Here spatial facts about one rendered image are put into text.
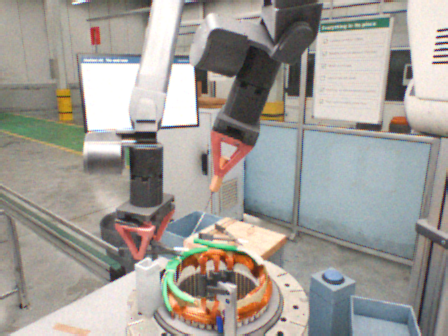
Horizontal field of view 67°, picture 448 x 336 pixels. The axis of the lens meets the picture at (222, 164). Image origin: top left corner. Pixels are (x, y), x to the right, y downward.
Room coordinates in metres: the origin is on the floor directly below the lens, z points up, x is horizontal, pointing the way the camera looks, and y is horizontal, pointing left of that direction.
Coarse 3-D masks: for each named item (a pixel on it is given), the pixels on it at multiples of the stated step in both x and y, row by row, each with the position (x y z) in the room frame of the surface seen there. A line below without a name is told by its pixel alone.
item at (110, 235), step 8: (112, 216) 2.17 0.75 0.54; (104, 224) 2.08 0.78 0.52; (112, 224) 2.16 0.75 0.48; (152, 224) 1.99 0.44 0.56; (104, 232) 1.93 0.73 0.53; (112, 232) 1.90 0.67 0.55; (104, 240) 1.95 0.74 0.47; (112, 240) 1.91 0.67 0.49; (120, 240) 1.89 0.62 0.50; (152, 248) 1.99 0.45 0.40
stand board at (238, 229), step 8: (232, 224) 0.90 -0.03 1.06; (240, 224) 0.90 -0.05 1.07; (248, 224) 0.90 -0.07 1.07; (232, 232) 0.85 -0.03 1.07; (240, 232) 0.85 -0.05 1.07; (256, 232) 0.85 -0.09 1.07; (264, 232) 0.85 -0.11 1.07; (272, 232) 0.85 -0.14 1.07; (192, 240) 0.81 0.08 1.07; (216, 240) 0.81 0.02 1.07; (248, 240) 0.81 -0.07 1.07; (256, 240) 0.81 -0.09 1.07; (264, 240) 0.81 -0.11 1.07; (272, 240) 0.81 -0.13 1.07; (280, 240) 0.81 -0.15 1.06; (248, 248) 0.76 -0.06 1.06; (256, 248) 0.76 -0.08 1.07; (264, 248) 0.76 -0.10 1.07; (272, 248) 0.77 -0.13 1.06; (264, 256) 0.74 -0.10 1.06
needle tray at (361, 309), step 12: (360, 300) 0.57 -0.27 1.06; (372, 300) 0.56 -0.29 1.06; (348, 312) 0.57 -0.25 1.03; (360, 312) 0.57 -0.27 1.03; (372, 312) 0.56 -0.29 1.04; (384, 312) 0.56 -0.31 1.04; (396, 312) 0.55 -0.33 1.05; (408, 312) 0.54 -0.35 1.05; (348, 324) 0.55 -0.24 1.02; (360, 324) 0.55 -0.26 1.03; (372, 324) 0.55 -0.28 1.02; (384, 324) 0.55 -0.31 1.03; (396, 324) 0.55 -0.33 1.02; (408, 324) 0.54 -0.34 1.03
